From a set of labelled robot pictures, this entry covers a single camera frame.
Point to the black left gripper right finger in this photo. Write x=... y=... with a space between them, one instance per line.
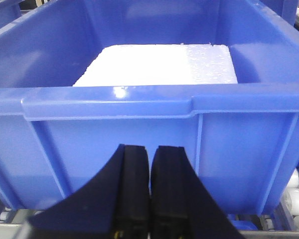
x=181 y=207

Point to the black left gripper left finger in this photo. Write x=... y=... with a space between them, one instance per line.
x=114 y=204

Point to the blue crate on rollers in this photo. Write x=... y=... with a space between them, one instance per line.
x=242 y=140

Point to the white foam block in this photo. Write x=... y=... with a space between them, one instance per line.
x=160 y=64

